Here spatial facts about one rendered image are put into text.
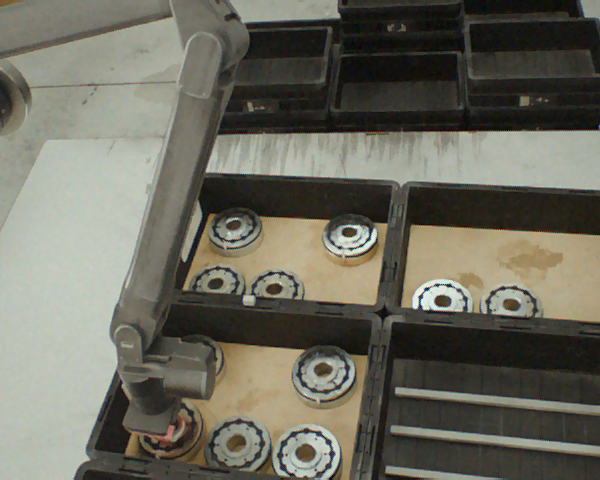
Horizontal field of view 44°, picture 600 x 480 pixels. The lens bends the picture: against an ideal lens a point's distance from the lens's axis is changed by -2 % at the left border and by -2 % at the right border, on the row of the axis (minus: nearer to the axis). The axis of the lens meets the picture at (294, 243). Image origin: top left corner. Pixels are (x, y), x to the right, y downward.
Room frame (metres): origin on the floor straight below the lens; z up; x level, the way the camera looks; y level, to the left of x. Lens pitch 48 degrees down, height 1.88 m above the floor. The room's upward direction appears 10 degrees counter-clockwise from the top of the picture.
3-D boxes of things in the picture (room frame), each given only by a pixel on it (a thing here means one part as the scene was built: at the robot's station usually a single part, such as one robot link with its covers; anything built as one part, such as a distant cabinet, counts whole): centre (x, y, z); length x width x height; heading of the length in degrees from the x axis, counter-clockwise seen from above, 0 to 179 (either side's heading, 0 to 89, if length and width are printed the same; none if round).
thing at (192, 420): (0.60, 0.24, 0.86); 0.10 x 0.10 x 0.01
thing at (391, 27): (2.25, -0.50, 0.37); 0.40 x 0.30 x 0.45; 76
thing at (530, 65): (1.77, -0.79, 0.37); 0.40 x 0.30 x 0.45; 76
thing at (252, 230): (1.00, 0.11, 0.86); 0.10 x 0.10 x 0.01
